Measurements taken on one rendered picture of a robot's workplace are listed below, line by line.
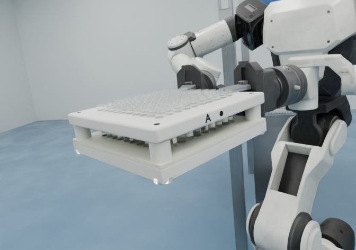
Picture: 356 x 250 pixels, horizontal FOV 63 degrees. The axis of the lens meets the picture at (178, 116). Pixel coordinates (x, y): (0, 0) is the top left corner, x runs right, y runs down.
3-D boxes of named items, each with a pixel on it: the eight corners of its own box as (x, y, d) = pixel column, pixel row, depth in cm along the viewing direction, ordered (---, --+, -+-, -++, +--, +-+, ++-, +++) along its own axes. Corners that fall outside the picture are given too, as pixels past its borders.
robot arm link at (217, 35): (164, 37, 110) (219, 11, 107) (177, 66, 117) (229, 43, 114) (167, 48, 100) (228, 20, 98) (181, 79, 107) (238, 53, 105)
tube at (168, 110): (174, 160, 41) (167, 108, 40) (168, 158, 42) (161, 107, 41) (180, 157, 42) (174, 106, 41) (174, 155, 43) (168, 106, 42)
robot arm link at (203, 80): (207, 63, 64) (214, 61, 75) (165, 67, 66) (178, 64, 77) (211, 119, 66) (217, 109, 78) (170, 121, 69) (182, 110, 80)
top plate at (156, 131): (157, 145, 34) (155, 128, 34) (68, 124, 52) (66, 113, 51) (265, 103, 50) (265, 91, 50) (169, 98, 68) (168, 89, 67)
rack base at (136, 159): (162, 184, 35) (160, 166, 35) (74, 151, 53) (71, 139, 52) (266, 131, 51) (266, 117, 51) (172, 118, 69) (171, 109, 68)
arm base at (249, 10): (234, 47, 114) (251, 28, 117) (263, 56, 107) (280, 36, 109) (226, 16, 103) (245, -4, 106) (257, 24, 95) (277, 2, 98)
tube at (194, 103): (198, 148, 45) (193, 100, 43) (192, 147, 46) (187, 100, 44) (204, 146, 46) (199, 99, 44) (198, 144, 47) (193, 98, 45)
